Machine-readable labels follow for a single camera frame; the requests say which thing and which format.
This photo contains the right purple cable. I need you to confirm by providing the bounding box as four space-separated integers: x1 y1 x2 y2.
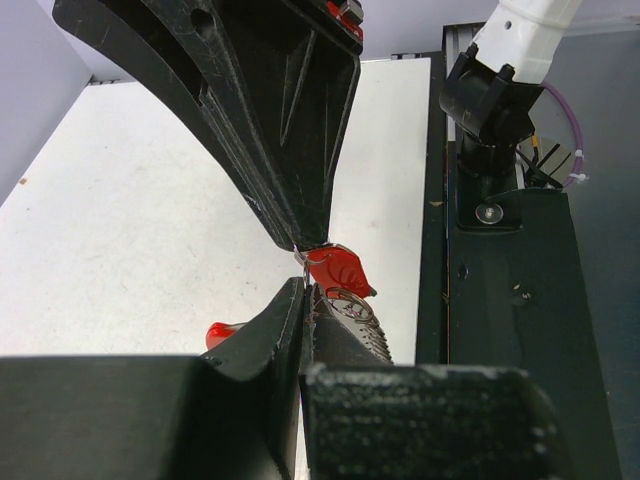
542 82 591 191

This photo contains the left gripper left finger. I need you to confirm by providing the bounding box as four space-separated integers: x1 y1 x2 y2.
1 277 305 479

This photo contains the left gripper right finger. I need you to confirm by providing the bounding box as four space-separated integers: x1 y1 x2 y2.
301 286 570 479

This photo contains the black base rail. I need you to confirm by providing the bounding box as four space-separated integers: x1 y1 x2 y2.
415 52 621 479

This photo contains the red handled metal keyring holder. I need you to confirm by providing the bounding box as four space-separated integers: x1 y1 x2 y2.
205 287 396 366

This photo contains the small silver split ring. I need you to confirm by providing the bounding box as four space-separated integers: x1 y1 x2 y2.
292 247 314 286

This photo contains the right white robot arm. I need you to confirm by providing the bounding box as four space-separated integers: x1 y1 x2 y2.
52 1 579 251

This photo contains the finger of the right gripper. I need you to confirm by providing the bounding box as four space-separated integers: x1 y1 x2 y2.
219 1 363 248
52 1 295 250

